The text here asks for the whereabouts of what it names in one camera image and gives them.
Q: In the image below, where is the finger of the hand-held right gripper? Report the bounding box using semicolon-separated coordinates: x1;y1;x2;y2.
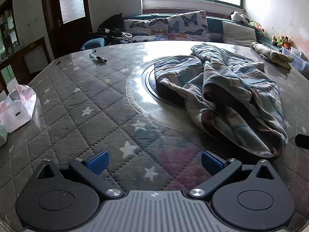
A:
296;133;309;148

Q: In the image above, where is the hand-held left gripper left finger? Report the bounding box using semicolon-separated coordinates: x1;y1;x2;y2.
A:
36;150;124;200

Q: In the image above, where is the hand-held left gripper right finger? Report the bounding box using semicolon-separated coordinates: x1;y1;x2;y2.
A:
188;150;277;200

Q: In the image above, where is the blue striped towel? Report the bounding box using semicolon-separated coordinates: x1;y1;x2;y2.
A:
154;42;289;161

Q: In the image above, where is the pile of dark clothes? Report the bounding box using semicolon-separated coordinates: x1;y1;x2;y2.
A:
89;13;132;45

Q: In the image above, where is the grey quilted star table cover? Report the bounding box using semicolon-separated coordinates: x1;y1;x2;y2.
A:
0;40;309;232

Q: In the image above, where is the round black table hotplate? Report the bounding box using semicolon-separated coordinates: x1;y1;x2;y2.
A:
144;64;189;110

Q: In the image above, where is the clear plastic storage box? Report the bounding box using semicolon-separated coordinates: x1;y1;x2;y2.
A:
281;46;309;78

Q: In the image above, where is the yellowish folded cloth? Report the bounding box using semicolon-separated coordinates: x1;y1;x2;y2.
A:
250;42;294;70

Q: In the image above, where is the pink white plastic bag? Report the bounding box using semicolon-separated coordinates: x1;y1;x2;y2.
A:
0;84;37;134

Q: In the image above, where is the small pen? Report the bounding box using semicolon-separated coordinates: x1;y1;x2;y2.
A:
89;49;108;64

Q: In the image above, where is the pink orange plush toy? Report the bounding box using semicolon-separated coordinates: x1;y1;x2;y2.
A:
250;21;265;32

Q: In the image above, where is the grey cushion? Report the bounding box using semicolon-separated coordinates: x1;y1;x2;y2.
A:
222;20;257;47

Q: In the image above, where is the dark wooden sideboard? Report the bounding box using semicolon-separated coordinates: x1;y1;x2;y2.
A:
0;37;52;95

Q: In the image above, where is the teal sofa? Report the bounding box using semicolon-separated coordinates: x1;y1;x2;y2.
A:
80;14;274;52

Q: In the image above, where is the large butterfly print pillow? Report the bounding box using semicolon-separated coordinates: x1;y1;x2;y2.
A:
168;10;211;42

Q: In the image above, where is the panda plush toy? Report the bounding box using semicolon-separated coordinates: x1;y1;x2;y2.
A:
230;11;250;25

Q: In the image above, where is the dark wooden door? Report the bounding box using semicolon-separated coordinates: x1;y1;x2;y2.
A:
41;0;93;58

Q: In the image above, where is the glass door cabinet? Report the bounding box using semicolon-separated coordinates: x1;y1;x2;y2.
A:
0;0;21;61

